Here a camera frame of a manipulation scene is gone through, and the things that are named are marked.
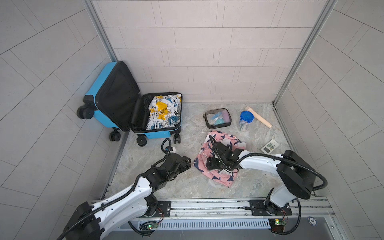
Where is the pink navy patterned garment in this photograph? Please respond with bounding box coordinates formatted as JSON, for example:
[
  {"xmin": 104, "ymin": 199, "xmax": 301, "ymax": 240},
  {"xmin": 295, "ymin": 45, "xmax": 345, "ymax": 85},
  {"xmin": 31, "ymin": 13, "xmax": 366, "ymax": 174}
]
[{"xmin": 194, "ymin": 131, "xmax": 246, "ymax": 188}]

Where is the clear black-trimmed toiletry pouch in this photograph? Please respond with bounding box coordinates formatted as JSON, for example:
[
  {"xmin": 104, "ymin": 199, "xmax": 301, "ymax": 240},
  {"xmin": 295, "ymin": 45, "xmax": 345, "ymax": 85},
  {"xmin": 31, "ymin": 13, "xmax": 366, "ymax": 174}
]
[{"xmin": 203, "ymin": 108, "xmax": 232, "ymax": 130}]

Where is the clear jar with blue lid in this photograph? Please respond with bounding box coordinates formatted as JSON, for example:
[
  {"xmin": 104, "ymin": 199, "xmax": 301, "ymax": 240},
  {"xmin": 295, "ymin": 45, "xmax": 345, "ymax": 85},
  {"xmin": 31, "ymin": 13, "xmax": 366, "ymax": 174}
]
[{"xmin": 239, "ymin": 111, "xmax": 254, "ymax": 132}]

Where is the white yellow blue patterned shirt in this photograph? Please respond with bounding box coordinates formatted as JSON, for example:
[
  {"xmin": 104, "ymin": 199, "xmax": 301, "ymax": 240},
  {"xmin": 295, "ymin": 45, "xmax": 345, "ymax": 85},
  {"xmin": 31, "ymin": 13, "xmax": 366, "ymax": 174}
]
[{"xmin": 146, "ymin": 94, "xmax": 182, "ymax": 131}]

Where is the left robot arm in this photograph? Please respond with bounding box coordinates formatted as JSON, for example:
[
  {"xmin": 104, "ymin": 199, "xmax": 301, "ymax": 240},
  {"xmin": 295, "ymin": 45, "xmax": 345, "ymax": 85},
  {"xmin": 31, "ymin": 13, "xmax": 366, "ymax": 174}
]
[{"xmin": 58, "ymin": 153, "xmax": 191, "ymax": 240}]

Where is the small white remote control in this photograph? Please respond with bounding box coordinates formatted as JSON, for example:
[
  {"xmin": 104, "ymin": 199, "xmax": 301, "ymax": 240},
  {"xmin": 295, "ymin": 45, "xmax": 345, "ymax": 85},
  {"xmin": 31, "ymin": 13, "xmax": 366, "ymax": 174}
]
[{"xmin": 261, "ymin": 140, "xmax": 280, "ymax": 154}]

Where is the white ventilation grille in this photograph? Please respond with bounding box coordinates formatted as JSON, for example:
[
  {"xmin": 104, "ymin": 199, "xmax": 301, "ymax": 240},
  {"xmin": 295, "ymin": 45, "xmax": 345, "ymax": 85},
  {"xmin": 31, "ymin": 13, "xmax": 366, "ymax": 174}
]
[{"xmin": 158, "ymin": 219, "xmax": 271, "ymax": 231}]

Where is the blue hard-shell suitcase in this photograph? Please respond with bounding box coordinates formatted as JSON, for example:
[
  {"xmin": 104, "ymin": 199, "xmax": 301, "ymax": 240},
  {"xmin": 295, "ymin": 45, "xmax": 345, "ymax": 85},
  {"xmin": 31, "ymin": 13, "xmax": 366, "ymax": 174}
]
[{"xmin": 77, "ymin": 61, "xmax": 183, "ymax": 147}]

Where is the round blue white sticker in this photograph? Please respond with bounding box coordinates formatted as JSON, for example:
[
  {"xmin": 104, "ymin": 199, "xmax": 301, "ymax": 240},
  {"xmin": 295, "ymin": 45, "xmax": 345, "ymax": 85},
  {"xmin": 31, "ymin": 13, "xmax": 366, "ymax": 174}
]
[{"xmin": 308, "ymin": 217, "xmax": 318, "ymax": 227}]

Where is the beige wooden handle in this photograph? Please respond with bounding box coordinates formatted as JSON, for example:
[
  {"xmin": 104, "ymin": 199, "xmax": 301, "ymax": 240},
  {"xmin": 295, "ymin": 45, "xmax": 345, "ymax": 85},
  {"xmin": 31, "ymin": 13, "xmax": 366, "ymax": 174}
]
[{"xmin": 245, "ymin": 106, "xmax": 273, "ymax": 128}]

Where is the left circuit board with wires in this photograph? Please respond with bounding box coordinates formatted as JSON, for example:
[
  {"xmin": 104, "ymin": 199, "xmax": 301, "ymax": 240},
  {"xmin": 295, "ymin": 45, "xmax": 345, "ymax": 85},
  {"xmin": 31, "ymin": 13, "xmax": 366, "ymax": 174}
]
[{"xmin": 140, "ymin": 221, "xmax": 159, "ymax": 232}]

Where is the circuit board with wires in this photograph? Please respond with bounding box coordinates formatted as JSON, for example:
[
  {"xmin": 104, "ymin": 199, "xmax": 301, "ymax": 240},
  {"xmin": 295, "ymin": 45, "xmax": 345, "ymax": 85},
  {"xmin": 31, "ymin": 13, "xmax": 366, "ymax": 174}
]
[
  {"xmin": 140, "ymin": 221, "xmax": 159, "ymax": 232},
  {"xmin": 269, "ymin": 219, "xmax": 287, "ymax": 234}
]

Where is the right circuit board with wires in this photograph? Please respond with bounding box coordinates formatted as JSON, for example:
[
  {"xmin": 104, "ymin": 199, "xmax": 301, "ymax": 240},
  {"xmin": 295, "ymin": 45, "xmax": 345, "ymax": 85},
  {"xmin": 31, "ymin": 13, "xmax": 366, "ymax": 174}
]
[{"xmin": 269, "ymin": 219, "xmax": 287, "ymax": 234}]

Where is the aluminium mounting rail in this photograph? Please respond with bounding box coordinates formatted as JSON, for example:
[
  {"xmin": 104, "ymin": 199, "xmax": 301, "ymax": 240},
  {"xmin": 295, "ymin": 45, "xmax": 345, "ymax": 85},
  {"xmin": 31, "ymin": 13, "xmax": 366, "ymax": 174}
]
[{"xmin": 89, "ymin": 196, "xmax": 335, "ymax": 222}]

